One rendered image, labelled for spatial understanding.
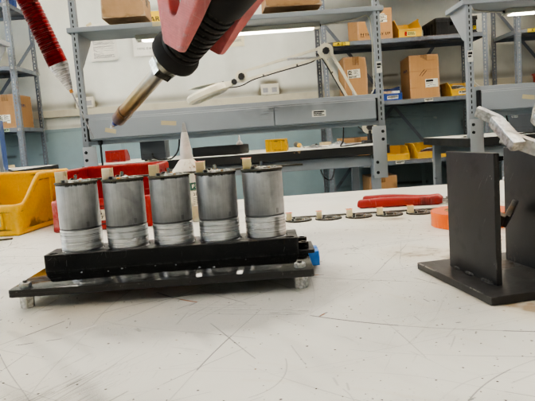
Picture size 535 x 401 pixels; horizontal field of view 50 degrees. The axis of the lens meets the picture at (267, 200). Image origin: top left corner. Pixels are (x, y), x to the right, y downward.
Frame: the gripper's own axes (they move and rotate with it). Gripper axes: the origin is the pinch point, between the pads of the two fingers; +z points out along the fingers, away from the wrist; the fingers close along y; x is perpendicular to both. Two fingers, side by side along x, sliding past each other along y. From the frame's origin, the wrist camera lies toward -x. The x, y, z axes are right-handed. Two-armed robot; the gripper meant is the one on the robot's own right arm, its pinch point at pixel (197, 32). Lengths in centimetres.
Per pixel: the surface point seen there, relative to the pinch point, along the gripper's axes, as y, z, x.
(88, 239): 1.4, 13.8, -4.0
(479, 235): -9.0, 5.1, 13.0
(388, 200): -31.5, 15.9, -3.6
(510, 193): -13.2, 3.8, 12.2
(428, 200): -33.9, 14.6, -0.7
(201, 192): -3.5, 9.5, -0.8
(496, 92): -238, 34, -80
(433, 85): -375, 68, -180
